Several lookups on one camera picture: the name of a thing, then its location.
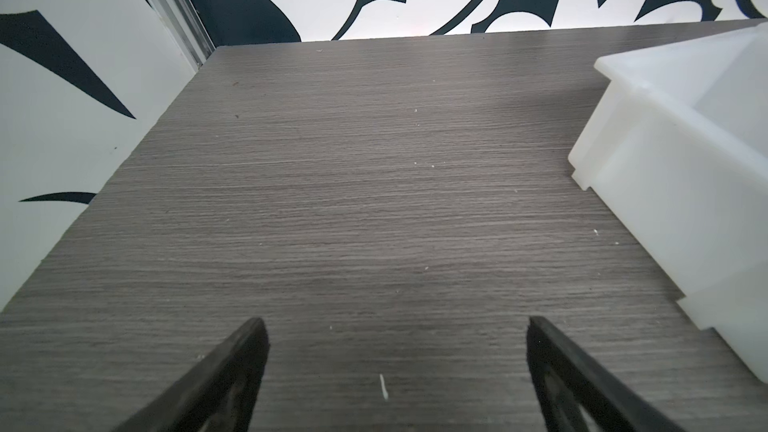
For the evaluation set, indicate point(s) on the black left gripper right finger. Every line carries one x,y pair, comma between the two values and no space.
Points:
572,387

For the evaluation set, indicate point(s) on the white left storage bin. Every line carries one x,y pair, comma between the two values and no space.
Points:
677,150

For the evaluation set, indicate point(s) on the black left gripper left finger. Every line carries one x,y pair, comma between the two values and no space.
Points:
218,394

